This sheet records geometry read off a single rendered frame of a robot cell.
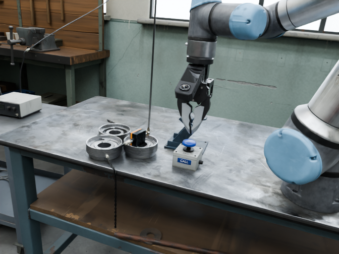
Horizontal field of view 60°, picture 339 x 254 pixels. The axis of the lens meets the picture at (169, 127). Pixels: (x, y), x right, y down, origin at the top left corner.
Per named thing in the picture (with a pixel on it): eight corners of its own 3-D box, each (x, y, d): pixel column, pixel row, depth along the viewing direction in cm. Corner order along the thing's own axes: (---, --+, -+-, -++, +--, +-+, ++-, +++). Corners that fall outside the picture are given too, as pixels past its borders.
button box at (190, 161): (171, 166, 85) (173, 150, 83) (179, 156, 91) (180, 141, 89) (199, 173, 82) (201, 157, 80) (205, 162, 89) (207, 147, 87)
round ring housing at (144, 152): (161, 159, 89) (162, 146, 87) (126, 162, 85) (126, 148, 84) (152, 144, 98) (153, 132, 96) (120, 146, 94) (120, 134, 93)
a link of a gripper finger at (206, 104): (209, 120, 81) (212, 88, 78) (207, 121, 80) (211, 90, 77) (192, 117, 83) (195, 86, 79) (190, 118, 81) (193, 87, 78)
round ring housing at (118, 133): (102, 133, 103) (102, 122, 102) (132, 135, 104) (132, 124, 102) (95, 146, 93) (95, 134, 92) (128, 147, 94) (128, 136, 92)
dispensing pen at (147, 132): (117, 157, 81) (152, 139, 94) (117, 143, 79) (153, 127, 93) (111, 155, 82) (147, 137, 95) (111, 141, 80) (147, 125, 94)
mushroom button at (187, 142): (179, 157, 85) (180, 141, 83) (183, 151, 88) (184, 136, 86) (192, 160, 84) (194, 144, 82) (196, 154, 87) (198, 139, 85)
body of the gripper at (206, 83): (212, 99, 85) (218, 57, 81) (206, 107, 78) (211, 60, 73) (187, 95, 88) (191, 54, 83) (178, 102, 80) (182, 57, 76)
